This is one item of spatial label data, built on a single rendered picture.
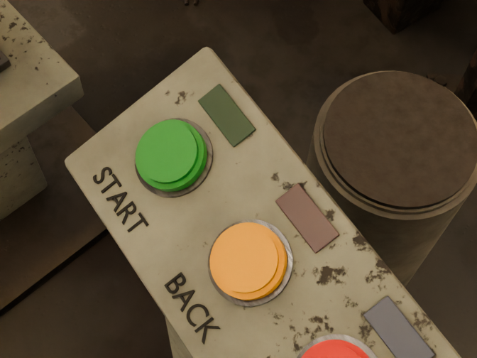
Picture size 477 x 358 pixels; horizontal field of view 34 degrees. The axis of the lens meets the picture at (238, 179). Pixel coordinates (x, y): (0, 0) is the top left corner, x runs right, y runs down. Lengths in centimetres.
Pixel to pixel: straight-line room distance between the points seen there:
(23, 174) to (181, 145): 62
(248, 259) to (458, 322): 70
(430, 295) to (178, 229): 68
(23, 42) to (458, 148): 50
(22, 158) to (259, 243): 63
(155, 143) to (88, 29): 83
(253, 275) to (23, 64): 51
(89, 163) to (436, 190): 23
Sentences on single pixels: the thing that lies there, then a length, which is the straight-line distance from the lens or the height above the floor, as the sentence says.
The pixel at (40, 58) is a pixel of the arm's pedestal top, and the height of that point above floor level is 30.
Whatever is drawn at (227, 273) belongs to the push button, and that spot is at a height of 61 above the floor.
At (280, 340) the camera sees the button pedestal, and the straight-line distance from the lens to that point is 40.
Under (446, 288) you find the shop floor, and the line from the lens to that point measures 108.
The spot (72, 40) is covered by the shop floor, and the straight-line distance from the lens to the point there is 124.
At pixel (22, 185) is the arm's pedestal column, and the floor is 7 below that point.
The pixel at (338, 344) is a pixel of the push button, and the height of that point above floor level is 61.
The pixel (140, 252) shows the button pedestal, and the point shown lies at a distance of 43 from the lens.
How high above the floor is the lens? 99
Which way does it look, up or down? 64 degrees down
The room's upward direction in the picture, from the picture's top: 4 degrees clockwise
